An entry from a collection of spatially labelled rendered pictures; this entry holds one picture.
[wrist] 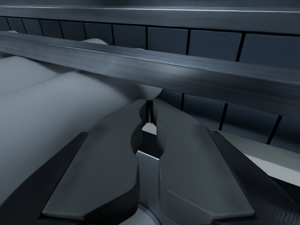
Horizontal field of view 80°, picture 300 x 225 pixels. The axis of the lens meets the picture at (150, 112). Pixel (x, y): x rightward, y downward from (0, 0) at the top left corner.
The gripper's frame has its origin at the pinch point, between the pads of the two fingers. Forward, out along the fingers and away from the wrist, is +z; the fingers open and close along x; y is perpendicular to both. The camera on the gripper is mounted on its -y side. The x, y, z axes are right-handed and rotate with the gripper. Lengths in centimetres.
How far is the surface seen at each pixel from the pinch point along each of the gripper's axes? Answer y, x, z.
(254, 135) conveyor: 3.9, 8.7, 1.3
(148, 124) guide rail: 3.6, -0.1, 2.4
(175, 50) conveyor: -2.1, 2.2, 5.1
